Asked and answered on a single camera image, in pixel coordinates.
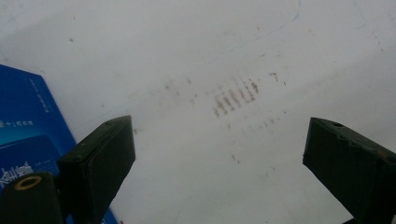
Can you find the blue cardboard box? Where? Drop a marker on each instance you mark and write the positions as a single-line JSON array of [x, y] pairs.
[[28, 118]]

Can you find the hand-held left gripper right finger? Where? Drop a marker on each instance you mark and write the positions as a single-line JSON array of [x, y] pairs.
[[358, 168]]

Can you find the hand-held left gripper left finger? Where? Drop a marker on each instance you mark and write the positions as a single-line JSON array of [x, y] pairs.
[[96, 165]]

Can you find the white table mat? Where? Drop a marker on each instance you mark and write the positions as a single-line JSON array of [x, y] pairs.
[[218, 46]]

